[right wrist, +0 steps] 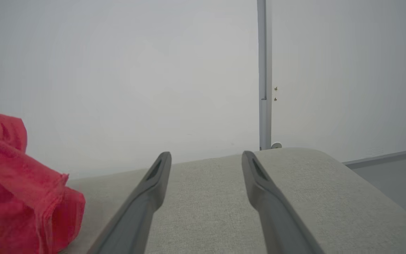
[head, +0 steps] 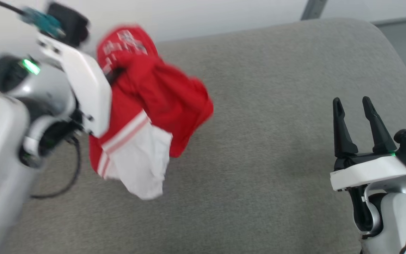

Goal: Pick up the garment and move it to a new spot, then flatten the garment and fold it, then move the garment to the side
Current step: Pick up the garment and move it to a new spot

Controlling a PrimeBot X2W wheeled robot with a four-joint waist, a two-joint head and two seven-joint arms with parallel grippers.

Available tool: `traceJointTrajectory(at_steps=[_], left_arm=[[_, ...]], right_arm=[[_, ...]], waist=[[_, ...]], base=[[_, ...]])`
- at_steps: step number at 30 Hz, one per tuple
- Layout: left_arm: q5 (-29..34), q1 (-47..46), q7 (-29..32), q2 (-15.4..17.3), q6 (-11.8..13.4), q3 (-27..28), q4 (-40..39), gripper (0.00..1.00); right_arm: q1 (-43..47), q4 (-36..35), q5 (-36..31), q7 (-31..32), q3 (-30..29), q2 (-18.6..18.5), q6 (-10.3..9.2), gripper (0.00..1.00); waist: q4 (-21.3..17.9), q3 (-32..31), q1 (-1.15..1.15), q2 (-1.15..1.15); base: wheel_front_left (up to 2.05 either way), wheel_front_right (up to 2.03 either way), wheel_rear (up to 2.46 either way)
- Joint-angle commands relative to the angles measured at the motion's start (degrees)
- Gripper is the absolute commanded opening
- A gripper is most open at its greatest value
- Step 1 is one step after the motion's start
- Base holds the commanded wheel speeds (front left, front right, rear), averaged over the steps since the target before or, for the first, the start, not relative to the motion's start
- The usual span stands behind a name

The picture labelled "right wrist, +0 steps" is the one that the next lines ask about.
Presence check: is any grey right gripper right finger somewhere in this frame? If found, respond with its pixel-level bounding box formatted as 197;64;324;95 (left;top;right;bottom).
242;151;325;254

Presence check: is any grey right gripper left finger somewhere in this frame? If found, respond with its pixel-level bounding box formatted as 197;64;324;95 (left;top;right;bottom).
87;151;172;254

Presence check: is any red and white garment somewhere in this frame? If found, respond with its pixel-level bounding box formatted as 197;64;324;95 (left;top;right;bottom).
0;113;86;254

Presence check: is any grey skirting board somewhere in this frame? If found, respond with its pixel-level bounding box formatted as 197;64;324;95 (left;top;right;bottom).
342;146;406;169

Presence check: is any grey metal post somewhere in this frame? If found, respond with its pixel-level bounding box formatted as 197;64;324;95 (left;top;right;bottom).
257;0;272;151

